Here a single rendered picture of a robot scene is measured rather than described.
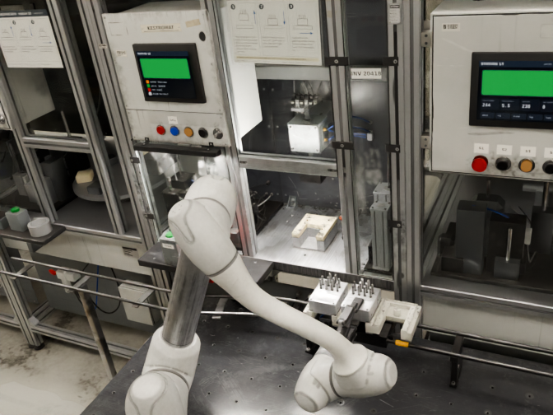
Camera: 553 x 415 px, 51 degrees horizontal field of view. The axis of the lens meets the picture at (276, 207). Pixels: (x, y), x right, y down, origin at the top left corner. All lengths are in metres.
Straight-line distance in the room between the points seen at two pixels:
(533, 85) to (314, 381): 0.96
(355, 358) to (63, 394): 2.05
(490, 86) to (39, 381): 2.70
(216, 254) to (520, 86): 0.88
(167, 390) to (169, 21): 1.14
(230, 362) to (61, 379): 1.45
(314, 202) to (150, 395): 1.17
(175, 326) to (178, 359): 0.11
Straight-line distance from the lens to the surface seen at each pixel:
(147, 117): 2.18
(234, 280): 1.46
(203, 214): 1.40
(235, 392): 2.05
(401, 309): 2.00
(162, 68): 2.03
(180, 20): 1.96
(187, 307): 1.73
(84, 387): 3.31
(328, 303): 1.94
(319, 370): 1.65
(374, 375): 1.56
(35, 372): 3.53
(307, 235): 2.30
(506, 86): 1.64
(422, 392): 2.00
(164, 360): 1.85
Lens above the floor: 2.13
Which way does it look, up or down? 28 degrees down
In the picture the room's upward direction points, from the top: 8 degrees counter-clockwise
